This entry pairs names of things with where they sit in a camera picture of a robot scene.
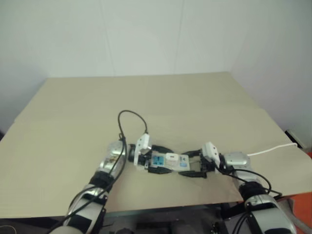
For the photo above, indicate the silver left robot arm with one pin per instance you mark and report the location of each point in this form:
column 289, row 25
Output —
column 112, row 158

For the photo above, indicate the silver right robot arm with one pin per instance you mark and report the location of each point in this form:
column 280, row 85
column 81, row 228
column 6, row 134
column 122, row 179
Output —
column 237, row 159

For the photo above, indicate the black box with white edge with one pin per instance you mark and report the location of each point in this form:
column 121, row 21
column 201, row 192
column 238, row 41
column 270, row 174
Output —
column 293, row 137

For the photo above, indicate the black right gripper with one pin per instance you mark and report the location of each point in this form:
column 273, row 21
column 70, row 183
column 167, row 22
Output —
column 206, row 164

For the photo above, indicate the white power strip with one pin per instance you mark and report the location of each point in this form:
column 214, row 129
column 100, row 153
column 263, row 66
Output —
column 159, row 162

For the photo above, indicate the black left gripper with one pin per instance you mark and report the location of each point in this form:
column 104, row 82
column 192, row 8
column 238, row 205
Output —
column 145, row 161

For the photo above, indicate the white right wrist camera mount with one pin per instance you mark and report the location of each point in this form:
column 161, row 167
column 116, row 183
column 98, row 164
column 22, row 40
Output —
column 210, row 151

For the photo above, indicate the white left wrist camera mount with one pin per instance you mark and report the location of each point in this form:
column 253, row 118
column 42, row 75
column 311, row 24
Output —
column 143, row 142

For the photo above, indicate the dark rounded shape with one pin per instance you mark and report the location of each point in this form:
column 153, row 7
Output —
column 123, row 231

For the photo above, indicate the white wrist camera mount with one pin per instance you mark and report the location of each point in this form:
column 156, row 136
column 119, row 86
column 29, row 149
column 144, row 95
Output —
column 143, row 142
column 210, row 151

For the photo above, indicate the white charger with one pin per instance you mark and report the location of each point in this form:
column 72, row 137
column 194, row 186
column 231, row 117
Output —
column 171, row 158

